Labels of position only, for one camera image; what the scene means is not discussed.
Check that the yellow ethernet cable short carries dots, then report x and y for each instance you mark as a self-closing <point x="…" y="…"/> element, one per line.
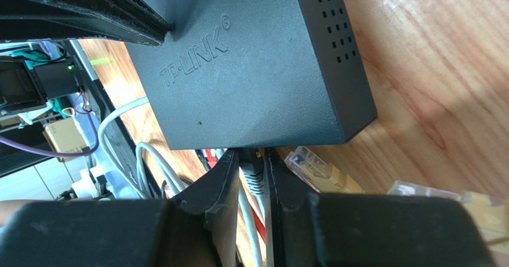
<point x="320" y="175"/>

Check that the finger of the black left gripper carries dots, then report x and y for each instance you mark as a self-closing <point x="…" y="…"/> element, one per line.
<point x="132" y="21"/>

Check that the person hand in background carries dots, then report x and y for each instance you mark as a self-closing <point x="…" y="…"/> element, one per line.
<point x="9" y="207"/>

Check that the black network switch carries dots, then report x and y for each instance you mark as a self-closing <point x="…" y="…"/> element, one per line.
<point x="255" y="73"/>

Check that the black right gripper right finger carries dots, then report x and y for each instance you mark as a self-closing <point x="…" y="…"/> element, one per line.
<point x="307" y="228"/>

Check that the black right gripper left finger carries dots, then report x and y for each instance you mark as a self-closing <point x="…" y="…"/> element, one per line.
<point x="197" y="227"/>

